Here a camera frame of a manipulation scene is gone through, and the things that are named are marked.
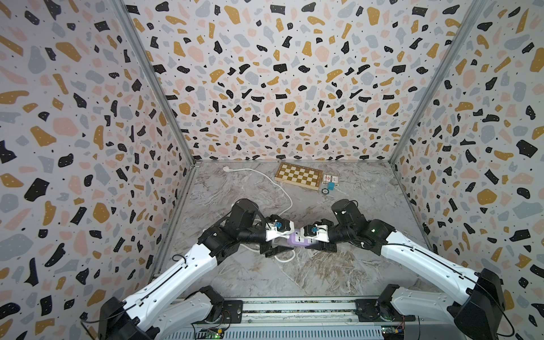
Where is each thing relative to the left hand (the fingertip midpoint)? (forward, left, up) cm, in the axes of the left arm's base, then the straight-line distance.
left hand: (291, 234), depth 69 cm
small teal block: (+38, -23, -23) cm, 50 cm away
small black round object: (+35, -19, -23) cm, 46 cm away
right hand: (+2, -6, -5) cm, 8 cm away
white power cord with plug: (+49, +33, -22) cm, 63 cm away
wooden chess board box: (+43, -10, -21) cm, 49 cm away
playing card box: (+42, -22, -22) cm, 52 cm away
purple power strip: (-2, -2, -1) cm, 2 cm away
